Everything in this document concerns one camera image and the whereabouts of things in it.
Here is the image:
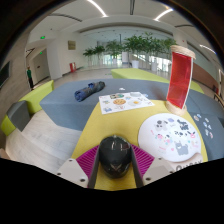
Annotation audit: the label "black computer mouse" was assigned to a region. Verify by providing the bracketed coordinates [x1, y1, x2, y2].
[98, 134, 133, 179]

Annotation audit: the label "white sticker sheet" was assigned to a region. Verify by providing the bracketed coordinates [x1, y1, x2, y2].
[98, 91, 156, 116]

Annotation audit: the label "person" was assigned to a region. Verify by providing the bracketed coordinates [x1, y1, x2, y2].
[26, 66, 35, 91]

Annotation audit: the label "lime green bench with grey seat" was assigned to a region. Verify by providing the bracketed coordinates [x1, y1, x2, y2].
[0, 79, 55, 136]

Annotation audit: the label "brass wall plaque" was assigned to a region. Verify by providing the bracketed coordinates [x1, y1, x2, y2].
[67, 40, 77, 51]

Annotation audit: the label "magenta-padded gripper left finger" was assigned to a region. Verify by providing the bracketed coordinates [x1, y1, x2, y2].
[55, 145, 101, 190]

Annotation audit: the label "dark wall screen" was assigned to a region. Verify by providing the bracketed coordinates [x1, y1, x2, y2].
[0, 61, 11, 89]

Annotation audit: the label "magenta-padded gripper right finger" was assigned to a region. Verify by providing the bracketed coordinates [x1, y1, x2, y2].
[129, 143, 176, 189]

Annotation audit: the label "ceiling strip lights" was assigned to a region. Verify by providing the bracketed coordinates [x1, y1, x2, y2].
[86, 0, 218, 55]

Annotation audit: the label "potted green plants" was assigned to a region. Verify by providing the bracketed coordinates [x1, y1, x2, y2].
[83, 32, 178, 70]

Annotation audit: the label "round white animal-print mouse pad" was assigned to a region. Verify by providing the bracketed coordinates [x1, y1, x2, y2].
[137, 112, 204, 173]

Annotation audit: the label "red panel stand with rope ends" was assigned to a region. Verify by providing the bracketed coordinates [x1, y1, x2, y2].
[165, 44, 197, 117]

